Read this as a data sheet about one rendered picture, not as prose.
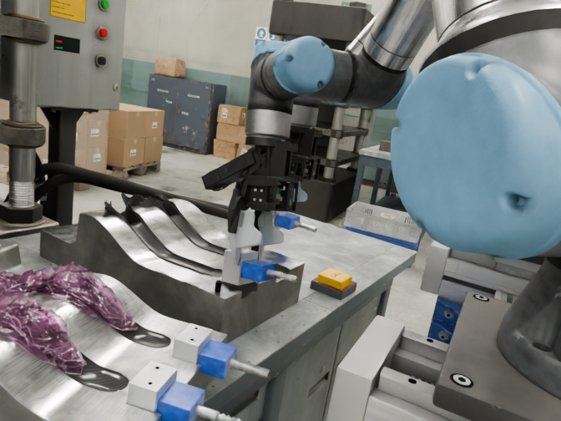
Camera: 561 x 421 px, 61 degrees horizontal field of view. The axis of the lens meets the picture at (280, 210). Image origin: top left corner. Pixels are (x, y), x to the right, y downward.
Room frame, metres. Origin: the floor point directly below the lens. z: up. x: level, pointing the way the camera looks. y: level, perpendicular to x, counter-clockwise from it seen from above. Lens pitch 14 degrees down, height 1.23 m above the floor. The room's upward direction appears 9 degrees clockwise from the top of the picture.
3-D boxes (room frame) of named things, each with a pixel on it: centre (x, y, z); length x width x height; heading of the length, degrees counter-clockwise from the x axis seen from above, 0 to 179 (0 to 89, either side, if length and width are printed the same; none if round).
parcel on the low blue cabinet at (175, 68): (8.02, 2.14, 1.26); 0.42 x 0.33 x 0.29; 69
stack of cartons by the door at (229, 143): (7.60, 0.78, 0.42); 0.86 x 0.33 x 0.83; 69
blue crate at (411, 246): (3.87, -0.87, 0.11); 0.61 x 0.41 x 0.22; 69
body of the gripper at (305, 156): (1.06, -0.02, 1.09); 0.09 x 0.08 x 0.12; 60
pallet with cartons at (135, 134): (5.54, 2.22, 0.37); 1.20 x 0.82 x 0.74; 77
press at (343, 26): (5.44, -0.31, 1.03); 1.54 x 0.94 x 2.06; 159
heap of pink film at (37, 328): (0.59, 0.32, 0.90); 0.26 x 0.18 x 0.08; 77
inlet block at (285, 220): (1.06, -0.03, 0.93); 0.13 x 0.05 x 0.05; 60
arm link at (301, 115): (1.07, -0.01, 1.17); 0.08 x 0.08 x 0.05
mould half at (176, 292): (0.93, 0.22, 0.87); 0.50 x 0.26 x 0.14; 60
